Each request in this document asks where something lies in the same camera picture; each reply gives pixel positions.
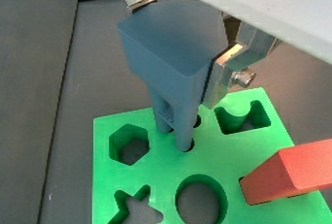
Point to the blue three prong object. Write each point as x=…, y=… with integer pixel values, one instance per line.
x=171, y=40

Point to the green shape sorter board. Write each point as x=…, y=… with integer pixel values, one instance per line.
x=138, y=164

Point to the red rectangular block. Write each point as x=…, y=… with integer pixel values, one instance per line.
x=297, y=170

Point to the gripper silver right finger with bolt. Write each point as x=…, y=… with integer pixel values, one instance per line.
x=253, y=45

